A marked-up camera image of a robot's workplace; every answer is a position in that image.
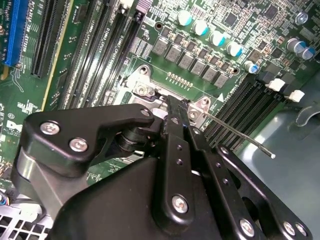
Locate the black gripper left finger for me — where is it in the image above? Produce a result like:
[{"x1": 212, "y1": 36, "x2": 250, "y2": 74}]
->
[{"x1": 11, "y1": 95, "x2": 195, "y2": 233}]

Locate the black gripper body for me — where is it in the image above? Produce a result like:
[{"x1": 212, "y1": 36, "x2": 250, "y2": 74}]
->
[{"x1": 47, "y1": 156, "x2": 234, "y2": 240}]

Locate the metal wire locking lever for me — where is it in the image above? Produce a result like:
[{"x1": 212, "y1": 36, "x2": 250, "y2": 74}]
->
[{"x1": 203, "y1": 112, "x2": 276, "y2": 159}]

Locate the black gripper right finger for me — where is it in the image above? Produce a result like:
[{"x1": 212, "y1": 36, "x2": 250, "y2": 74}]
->
[{"x1": 183, "y1": 99, "x2": 315, "y2": 240}]

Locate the metal socket cover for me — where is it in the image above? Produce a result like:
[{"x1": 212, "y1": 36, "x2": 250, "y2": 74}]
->
[{"x1": 149, "y1": 96, "x2": 169, "y2": 120}]

